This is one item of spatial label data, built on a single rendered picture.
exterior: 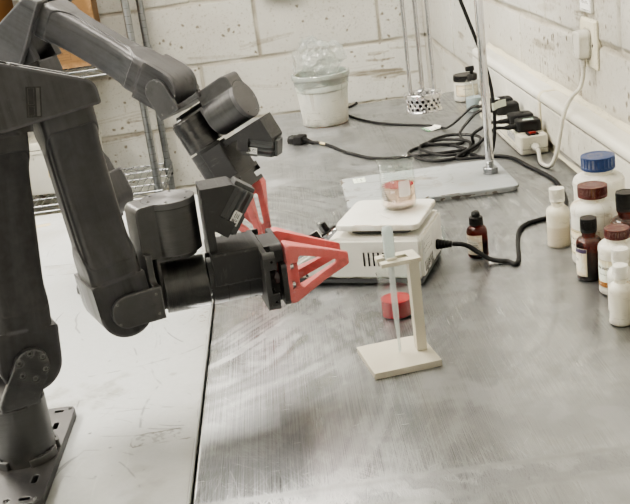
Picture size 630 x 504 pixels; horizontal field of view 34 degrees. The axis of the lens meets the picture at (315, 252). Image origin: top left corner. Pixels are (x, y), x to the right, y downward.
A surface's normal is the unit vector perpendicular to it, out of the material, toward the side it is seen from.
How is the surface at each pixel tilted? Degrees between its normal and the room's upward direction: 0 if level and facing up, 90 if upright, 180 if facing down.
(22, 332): 90
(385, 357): 0
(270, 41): 90
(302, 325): 0
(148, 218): 90
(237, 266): 89
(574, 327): 0
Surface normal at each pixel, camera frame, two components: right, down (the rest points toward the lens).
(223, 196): 0.23, 0.28
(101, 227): 0.41, 0.18
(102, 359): -0.12, -0.94
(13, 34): -0.37, 0.35
